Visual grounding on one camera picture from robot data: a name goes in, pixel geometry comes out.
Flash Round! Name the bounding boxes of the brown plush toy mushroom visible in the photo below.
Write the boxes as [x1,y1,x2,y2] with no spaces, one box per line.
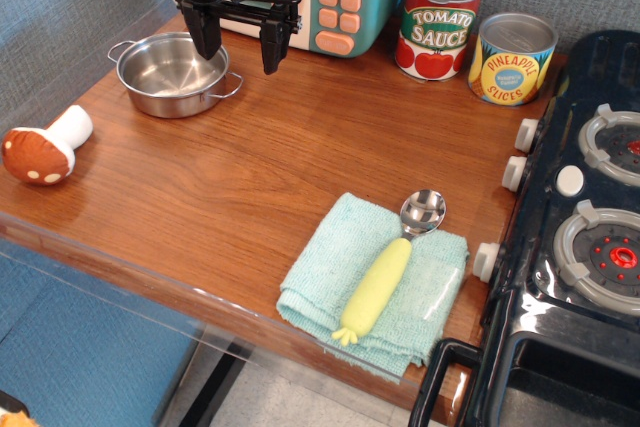
[1,105,93,186]

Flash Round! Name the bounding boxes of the small stainless steel pot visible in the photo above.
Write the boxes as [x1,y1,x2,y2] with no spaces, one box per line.
[107,32,244,119]

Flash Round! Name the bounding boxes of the tomato sauce toy can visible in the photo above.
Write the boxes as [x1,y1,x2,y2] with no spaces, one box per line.
[395,0,481,81]

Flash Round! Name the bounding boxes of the light blue folded cloth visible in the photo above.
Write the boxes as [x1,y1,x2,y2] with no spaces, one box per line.
[276,193,469,382]

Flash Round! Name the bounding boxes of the pineapple slices toy can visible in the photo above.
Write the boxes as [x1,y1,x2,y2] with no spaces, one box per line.
[468,12,558,106]

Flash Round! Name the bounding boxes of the clear acrylic table guard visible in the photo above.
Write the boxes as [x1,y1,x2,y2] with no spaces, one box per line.
[1,216,410,426]

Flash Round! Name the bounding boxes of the orange object at corner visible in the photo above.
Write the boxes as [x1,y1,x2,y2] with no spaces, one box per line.
[0,391,39,427]

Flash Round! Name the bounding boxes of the black toy stove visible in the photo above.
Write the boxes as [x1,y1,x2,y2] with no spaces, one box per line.
[410,30,639,426]

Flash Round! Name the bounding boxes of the spoon with yellow handle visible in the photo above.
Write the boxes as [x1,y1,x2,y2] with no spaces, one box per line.
[331,189,447,347]

